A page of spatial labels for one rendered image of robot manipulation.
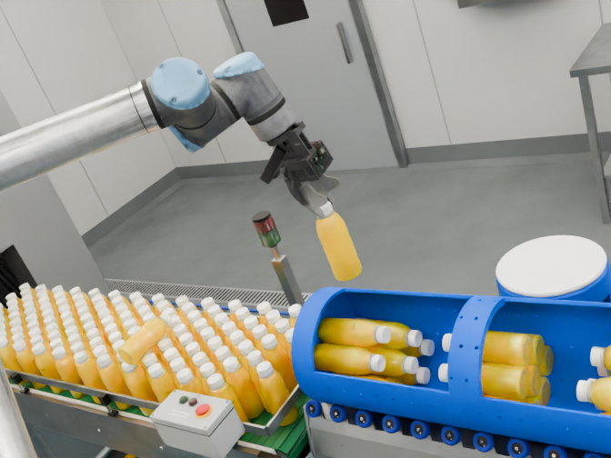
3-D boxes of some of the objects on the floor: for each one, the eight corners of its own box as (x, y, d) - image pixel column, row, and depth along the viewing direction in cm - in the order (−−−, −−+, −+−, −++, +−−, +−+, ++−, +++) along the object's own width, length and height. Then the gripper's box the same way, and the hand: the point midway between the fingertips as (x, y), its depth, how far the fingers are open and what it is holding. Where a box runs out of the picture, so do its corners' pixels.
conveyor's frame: (382, 676, 206) (280, 464, 169) (65, 532, 306) (-44, 379, 269) (443, 542, 239) (368, 340, 201) (138, 451, 339) (51, 304, 301)
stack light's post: (377, 498, 265) (279, 261, 219) (368, 495, 267) (270, 261, 222) (382, 490, 268) (286, 254, 222) (373, 487, 270) (276, 253, 224)
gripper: (284, 141, 132) (339, 224, 141) (310, 108, 139) (361, 189, 148) (254, 150, 138) (309, 229, 147) (280, 119, 145) (331, 195, 154)
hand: (322, 206), depth 149 cm, fingers closed on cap, 4 cm apart
